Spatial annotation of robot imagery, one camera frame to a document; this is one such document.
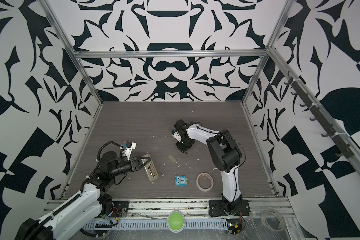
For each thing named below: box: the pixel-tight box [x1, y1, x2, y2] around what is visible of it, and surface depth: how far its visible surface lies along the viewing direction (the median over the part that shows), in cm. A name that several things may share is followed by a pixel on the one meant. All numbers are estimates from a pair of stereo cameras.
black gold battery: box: [147, 166, 155, 177], surface depth 76 cm
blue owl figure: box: [174, 175, 188, 187], surface depth 83 cm
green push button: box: [167, 209, 186, 233], surface depth 71 cm
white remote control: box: [141, 154, 159, 181], surface depth 76 cm
